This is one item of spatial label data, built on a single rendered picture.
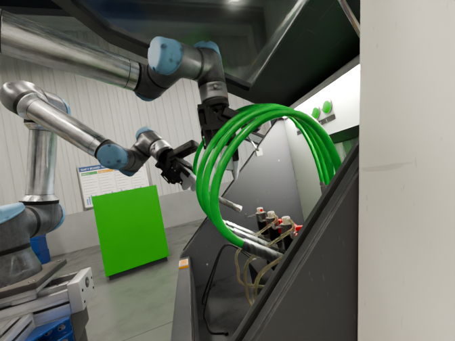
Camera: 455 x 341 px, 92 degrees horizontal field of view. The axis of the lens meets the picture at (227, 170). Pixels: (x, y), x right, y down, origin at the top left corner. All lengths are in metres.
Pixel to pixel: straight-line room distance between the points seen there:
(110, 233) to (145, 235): 0.51
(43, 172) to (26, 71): 7.52
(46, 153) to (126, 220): 2.94
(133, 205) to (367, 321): 3.71
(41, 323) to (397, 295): 0.89
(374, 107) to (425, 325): 0.20
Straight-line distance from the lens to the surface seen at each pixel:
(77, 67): 0.61
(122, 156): 0.73
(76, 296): 0.90
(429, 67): 0.26
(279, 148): 0.98
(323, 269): 0.28
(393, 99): 0.28
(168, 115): 7.48
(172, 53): 0.55
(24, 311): 0.95
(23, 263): 0.95
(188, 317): 0.56
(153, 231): 3.95
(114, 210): 3.87
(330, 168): 0.50
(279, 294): 0.27
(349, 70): 0.65
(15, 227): 0.95
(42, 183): 1.04
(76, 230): 7.44
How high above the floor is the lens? 1.23
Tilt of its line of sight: 1 degrees up
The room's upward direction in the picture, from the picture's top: 11 degrees counter-clockwise
